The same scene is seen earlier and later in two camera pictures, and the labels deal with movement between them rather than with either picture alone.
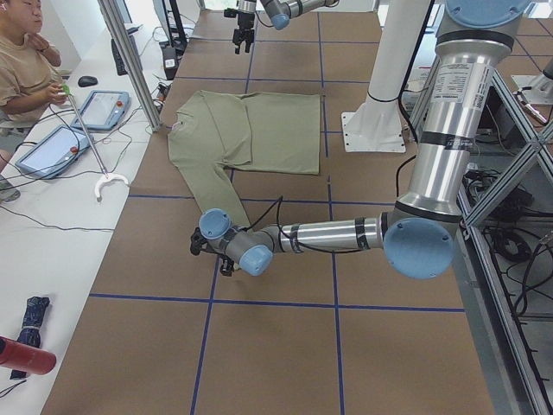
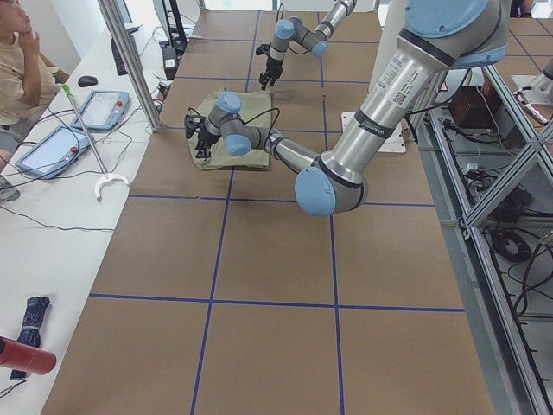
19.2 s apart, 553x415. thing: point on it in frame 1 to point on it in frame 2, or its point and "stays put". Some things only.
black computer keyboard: (119, 63) stays put
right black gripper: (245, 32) to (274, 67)
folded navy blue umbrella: (30, 334) stays put
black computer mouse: (87, 80) stays put
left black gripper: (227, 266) to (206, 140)
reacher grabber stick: (107, 177) stays put
